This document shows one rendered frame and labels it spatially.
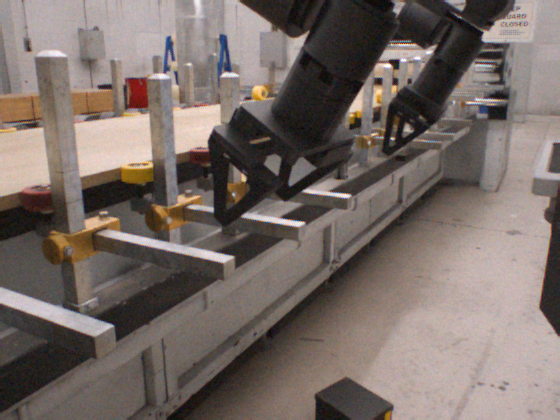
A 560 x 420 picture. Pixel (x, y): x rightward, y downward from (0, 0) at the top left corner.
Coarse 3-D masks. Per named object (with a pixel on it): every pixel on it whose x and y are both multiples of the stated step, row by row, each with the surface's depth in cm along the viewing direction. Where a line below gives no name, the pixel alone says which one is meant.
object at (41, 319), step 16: (0, 288) 68; (0, 304) 64; (16, 304) 64; (32, 304) 64; (48, 304) 64; (0, 320) 65; (16, 320) 64; (32, 320) 62; (48, 320) 60; (64, 320) 60; (80, 320) 60; (96, 320) 60; (48, 336) 61; (64, 336) 59; (80, 336) 58; (96, 336) 57; (112, 336) 59; (80, 352) 59; (96, 352) 57
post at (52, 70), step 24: (48, 72) 80; (48, 96) 81; (48, 120) 82; (72, 120) 84; (48, 144) 84; (72, 144) 85; (48, 168) 85; (72, 168) 86; (72, 192) 86; (72, 216) 87; (72, 264) 89; (72, 288) 90
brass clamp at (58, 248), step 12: (96, 228) 91; (108, 228) 93; (48, 240) 86; (60, 240) 86; (72, 240) 87; (84, 240) 89; (48, 252) 87; (60, 252) 85; (72, 252) 86; (84, 252) 89; (96, 252) 92
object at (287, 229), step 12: (132, 204) 119; (144, 204) 117; (192, 204) 114; (192, 216) 111; (204, 216) 110; (252, 216) 105; (264, 216) 105; (240, 228) 106; (252, 228) 104; (264, 228) 103; (276, 228) 101; (288, 228) 100; (300, 228) 100
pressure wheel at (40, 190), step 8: (40, 184) 99; (48, 184) 99; (24, 192) 93; (32, 192) 93; (40, 192) 93; (48, 192) 93; (24, 200) 94; (32, 200) 93; (40, 200) 93; (48, 200) 93; (32, 208) 93; (40, 208) 93; (48, 208) 94; (48, 216) 97
